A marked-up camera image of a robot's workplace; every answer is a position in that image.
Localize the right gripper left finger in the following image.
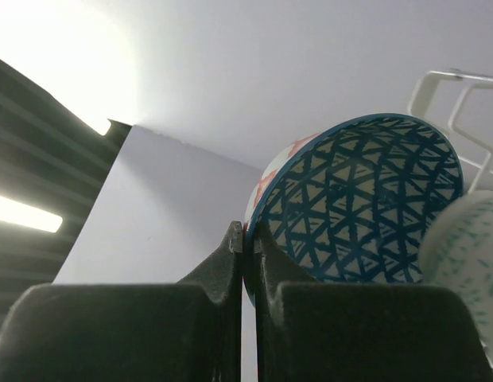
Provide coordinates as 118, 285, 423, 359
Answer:
0, 222, 243, 381

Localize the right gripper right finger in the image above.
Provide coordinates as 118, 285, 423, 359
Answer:
252, 224, 493, 382

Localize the dark blue triangle-pattern bowl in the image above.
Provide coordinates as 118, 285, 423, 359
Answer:
244, 113, 465, 283

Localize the green and white bowl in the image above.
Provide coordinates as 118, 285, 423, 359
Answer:
418, 190, 493, 367

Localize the white wire dish rack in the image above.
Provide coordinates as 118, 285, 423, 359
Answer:
407, 69, 493, 191

